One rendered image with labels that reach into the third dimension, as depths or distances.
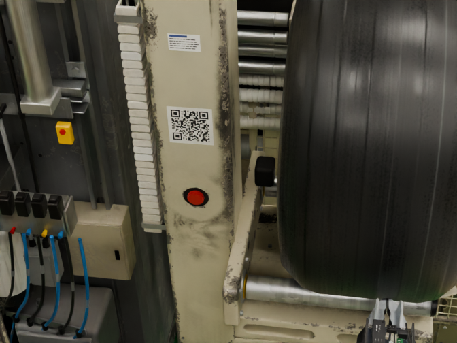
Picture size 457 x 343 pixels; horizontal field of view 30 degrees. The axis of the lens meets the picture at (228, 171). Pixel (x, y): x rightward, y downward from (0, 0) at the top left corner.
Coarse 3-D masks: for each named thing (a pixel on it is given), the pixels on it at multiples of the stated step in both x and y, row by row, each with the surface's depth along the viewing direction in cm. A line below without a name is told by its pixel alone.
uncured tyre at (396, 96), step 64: (320, 0) 124; (384, 0) 122; (448, 0) 121; (320, 64) 119; (384, 64) 118; (448, 64) 117; (320, 128) 118; (384, 128) 117; (448, 128) 116; (320, 192) 120; (384, 192) 119; (448, 192) 118; (320, 256) 127; (384, 256) 125; (448, 256) 123
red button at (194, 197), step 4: (192, 192) 150; (196, 192) 150; (200, 192) 150; (188, 196) 151; (192, 196) 150; (196, 196) 150; (200, 196) 150; (188, 200) 151; (192, 200) 151; (196, 200) 151; (200, 200) 151; (196, 204) 151
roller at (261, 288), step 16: (256, 288) 154; (272, 288) 153; (288, 288) 153; (304, 288) 153; (304, 304) 154; (320, 304) 153; (336, 304) 152; (352, 304) 151; (368, 304) 151; (416, 304) 150; (432, 304) 150
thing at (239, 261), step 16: (256, 192) 168; (256, 208) 170; (240, 224) 161; (256, 224) 172; (240, 240) 158; (240, 256) 155; (240, 272) 152; (224, 288) 150; (240, 288) 152; (224, 304) 151; (240, 304) 154; (224, 320) 154
